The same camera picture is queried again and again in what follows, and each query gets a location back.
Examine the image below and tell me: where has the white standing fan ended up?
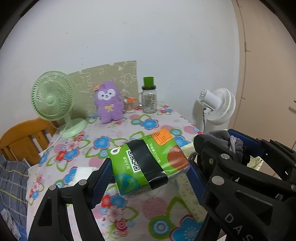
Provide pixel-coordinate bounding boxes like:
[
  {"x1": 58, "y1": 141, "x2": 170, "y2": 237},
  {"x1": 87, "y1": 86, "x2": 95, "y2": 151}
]
[{"x1": 194, "y1": 87, "x2": 236, "y2": 132}]

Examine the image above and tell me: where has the green tissue pack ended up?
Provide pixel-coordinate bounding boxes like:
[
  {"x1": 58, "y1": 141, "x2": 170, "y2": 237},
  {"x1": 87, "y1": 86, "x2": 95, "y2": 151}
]
[{"x1": 107, "y1": 128, "x2": 190, "y2": 199}]

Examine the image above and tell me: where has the white fan power cable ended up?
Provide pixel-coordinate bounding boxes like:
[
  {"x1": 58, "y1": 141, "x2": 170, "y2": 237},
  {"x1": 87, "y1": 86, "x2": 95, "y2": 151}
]
[{"x1": 38, "y1": 122, "x2": 69, "y2": 158}]

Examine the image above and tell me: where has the plaid blue cushion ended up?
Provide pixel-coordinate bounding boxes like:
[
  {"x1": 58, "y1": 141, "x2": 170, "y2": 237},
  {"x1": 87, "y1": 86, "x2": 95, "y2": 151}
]
[{"x1": 1, "y1": 155, "x2": 29, "y2": 240}]

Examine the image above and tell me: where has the green cap on jar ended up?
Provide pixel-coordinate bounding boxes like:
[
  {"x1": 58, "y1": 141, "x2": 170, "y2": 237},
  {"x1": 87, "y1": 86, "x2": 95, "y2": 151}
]
[{"x1": 143, "y1": 76, "x2": 154, "y2": 87}]

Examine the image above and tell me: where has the wooden chair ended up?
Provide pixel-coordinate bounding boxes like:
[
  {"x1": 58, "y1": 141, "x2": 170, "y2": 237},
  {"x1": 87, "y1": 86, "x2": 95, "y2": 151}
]
[{"x1": 1, "y1": 118, "x2": 58, "y2": 165}]

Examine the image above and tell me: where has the dark grey sock bundle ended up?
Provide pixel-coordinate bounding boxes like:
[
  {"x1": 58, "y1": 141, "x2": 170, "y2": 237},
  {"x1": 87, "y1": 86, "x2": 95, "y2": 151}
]
[{"x1": 193, "y1": 130, "x2": 251, "y2": 166}]

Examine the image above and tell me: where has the glass mason jar mug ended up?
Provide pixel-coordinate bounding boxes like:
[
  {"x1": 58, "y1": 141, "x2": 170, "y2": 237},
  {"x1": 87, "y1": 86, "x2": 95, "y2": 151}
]
[{"x1": 139, "y1": 85, "x2": 157, "y2": 114}]

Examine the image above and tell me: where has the cotton swab container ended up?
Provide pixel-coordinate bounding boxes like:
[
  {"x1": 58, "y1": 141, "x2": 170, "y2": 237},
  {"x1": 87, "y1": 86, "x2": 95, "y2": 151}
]
[{"x1": 123, "y1": 96, "x2": 137, "y2": 113}]

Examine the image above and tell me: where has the floral tablecloth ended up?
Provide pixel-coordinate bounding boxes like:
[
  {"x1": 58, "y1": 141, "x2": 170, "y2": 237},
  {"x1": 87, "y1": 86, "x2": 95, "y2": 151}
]
[{"x1": 26, "y1": 105, "x2": 202, "y2": 240}]

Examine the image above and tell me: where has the green desk fan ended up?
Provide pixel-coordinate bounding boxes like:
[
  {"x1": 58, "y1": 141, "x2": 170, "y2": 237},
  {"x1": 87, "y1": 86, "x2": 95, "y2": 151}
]
[{"x1": 31, "y1": 71, "x2": 87, "y2": 138}]

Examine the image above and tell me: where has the purple plush toy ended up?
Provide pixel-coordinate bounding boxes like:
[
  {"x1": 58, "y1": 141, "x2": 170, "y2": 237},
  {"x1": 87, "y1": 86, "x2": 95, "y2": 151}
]
[{"x1": 93, "y1": 81, "x2": 124, "y2": 124}]

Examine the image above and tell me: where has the yellow cartoon storage box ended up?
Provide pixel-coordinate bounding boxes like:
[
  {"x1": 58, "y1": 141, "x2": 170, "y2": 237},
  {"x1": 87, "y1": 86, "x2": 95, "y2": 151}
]
[{"x1": 174, "y1": 143, "x2": 264, "y2": 223}]

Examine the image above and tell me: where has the white folded cloth bundle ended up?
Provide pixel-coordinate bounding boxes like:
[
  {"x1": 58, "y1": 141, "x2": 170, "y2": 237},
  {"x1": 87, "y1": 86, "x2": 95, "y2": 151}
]
[{"x1": 68, "y1": 167, "x2": 99, "y2": 186}]

